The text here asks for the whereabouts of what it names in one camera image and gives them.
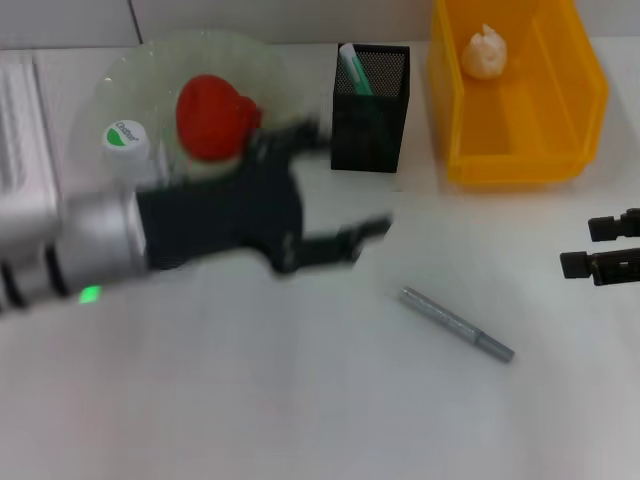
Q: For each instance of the pale green glass fruit plate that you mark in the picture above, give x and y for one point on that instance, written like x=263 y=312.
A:
x=145 y=75

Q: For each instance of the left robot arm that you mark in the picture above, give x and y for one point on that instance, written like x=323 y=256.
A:
x=85 y=245

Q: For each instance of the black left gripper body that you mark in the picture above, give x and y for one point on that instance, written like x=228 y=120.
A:
x=225 y=215

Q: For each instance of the yellow plastic bin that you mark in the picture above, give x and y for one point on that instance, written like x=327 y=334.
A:
x=500 y=130

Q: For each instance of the red-orange round fruit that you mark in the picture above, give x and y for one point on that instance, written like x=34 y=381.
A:
x=212 y=115

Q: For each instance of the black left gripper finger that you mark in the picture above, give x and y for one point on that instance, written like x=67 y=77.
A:
x=295 y=137
x=335 y=245

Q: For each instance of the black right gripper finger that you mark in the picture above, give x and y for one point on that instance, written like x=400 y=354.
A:
x=600 y=267
x=615 y=227

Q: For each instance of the black mesh pen holder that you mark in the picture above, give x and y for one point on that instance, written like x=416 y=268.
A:
x=367 y=135

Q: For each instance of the grey marker pen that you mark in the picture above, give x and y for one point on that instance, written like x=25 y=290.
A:
x=450 y=320

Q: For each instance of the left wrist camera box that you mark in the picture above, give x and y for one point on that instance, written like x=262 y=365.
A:
x=25 y=135

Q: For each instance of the clear water bottle green label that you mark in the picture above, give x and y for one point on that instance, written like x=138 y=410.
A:
x=125 y=140

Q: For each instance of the green pen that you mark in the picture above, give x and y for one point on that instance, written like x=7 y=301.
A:
x=356 y=70

